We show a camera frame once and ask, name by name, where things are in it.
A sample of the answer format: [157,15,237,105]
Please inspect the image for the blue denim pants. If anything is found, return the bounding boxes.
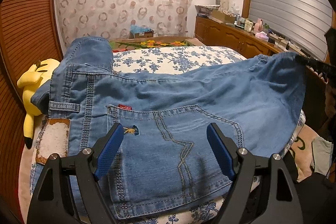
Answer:
[30,36,307,219]

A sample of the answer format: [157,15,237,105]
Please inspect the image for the cardboard box with blue paper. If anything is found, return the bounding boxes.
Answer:
[130,25,155,39]

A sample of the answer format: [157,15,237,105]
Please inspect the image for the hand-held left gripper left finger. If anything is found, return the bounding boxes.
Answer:
[26,123,124,224]

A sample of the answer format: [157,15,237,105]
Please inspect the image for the white blue-flowered bed sheet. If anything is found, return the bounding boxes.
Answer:
[30,46,302,224]

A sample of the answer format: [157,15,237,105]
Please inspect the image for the wooden louvred wardrobe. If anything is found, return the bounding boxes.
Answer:
[0,0,66,135]

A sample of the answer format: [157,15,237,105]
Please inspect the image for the floral plush blanket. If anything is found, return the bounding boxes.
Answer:
[20,39,319,216]

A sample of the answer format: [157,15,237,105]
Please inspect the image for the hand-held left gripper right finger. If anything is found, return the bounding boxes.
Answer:
[206,123,310,224]

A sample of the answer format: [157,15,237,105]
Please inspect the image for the ring-patterned sheer curtain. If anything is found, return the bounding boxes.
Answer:
[54,0,196,48]

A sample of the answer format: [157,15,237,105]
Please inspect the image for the group of toiletry bottles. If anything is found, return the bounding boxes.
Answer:
[234,13,271,33]

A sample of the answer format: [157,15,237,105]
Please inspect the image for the wooden sideboard cabinet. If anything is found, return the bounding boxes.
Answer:
[194,15,328,77]

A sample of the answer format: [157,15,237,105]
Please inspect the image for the pink tissue box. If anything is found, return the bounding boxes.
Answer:
[255,31,269,42]

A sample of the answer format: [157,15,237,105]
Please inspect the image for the yellow plush toy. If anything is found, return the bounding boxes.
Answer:
[17,58,61,149]

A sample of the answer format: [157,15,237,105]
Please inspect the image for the grey-green cloth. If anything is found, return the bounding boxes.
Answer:
[311,136,332,173]

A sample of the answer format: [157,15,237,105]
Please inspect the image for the open cardboard box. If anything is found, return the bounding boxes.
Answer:
[211,9,237,24]

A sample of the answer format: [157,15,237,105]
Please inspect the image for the dark cloth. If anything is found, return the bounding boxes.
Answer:
[289,156,336,224]

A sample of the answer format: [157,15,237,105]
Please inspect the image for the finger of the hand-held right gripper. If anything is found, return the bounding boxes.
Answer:
[295,55,336,83]

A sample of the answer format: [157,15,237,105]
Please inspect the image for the white power strip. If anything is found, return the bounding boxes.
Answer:
[269,34,301,51]

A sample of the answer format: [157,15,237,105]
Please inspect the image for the printed flat box stack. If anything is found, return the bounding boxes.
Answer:
[195,4,220,17]

